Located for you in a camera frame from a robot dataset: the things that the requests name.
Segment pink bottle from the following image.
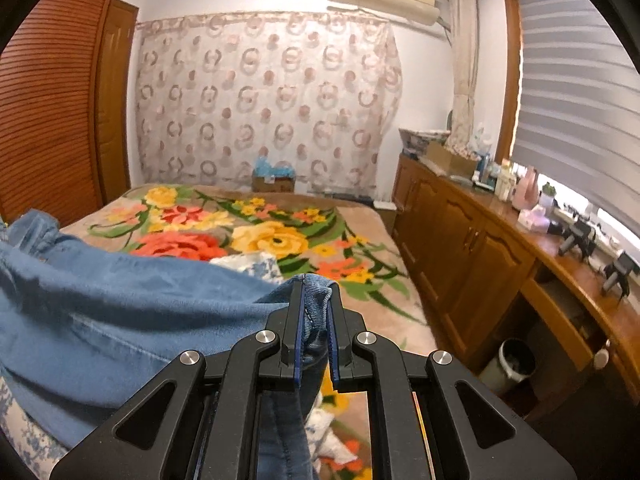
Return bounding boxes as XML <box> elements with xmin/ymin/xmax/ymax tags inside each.
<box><xmin>515</xmin><ymin>166</ymin><xmax>541</xmax><ymax>211</ymax></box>

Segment black tripod device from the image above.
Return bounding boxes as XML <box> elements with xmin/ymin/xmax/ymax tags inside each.
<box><xmin>557</xmin><ymin>220</ymin><xmax>598</xmax><ymax>261</ymax></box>
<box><xmin>602</xmin><ymin>252</ymin><xmax>636</xmax><ymax>306</ymax></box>

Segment wooden window frame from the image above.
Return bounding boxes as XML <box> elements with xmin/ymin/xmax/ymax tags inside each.
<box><xmin>495</xmin><ymin>0</ymin><xmax>523</xmax><ymax>166</ymax></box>

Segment louvred wooden wardrobe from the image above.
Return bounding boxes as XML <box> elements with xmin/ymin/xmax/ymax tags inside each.
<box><xmin>0</xmin><ymin>0</ymin><xmax>123</xmax><ymax>231</ymax></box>

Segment white trash bin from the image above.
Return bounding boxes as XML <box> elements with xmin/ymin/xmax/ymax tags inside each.
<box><xmin>479</xmin><ymin>338</ymin><xmax>536</xmax><ymax>396</ymax></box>

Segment grey striped window blind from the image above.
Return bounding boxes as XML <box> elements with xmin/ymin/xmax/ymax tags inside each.
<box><xmin>510</xmin><ymin>0</ymin><xmax>640</xmax><ymax>233</ymax></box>

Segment wooden sideboard cabinet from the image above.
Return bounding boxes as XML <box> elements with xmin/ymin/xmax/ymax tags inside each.
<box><xmin>390</xmin><ymin>154</ymin><xmax>640</xmax><ymax>421</ymax></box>

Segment pink tissue box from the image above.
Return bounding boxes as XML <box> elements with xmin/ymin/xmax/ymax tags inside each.
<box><xmin>517</xmin><ymin>205</ymin><xmax>551</xmax><ymax>228</ymax></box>

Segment blue plastic bag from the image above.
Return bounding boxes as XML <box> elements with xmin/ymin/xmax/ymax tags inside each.
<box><xmin>255</xmin><ymin>156</ymin><xmax>297</xmax><ymax>178</ymax></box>

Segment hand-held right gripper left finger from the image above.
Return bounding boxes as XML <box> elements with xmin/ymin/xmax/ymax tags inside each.
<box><xmin>50</xmin><ymin>277</ymin><xmax>306</xmax><ymax>480</ymax></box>

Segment flat cardboard box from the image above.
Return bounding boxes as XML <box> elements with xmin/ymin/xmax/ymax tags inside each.
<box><xmin>425</xmin><ymin>140</ymin><xmax>476</xmax><ymax>178</ymax></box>

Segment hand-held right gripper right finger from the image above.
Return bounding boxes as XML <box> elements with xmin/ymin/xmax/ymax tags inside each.
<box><xmin>327</xmin><ymin>285</ymin><xmax>581</xmax><ymax>480</ymax></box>

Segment wooden door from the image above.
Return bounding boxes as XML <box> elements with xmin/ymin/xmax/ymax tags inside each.
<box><xmin>97</xmin><ymin>0</ymin><xmax>140</xmax><ymax>206</ymax></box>

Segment circle patterned sheer curtain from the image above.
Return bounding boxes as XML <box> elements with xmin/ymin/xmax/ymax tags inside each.
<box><xmin>134</xmin><ymin>10</ymin><xmax>403</xmax><ymax>196</ymax></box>

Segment blue denim pants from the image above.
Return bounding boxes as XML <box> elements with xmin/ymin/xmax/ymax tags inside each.
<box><xmin>0</xmin><ymin>209</ymin><xmax>336</xmax><ymax>480</ymax></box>

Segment white bottle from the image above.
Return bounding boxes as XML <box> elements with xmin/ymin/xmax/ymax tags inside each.
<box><xmin>495</xmin><ymin>159</ymin><xmax>516</xmax><ymax>198</ymax></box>

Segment floral plush blanket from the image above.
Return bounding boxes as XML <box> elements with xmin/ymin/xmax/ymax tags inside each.
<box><xmin>60</xmin><ymin>184</ymin><xmax>441</xmax><ymax>480</ymax></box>

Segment beige tied curtain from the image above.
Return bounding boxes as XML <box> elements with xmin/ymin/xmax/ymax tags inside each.
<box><xmin>446</xmin><ymin>0</ymin><xmax>478</xmax><ymax>153</ymax></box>

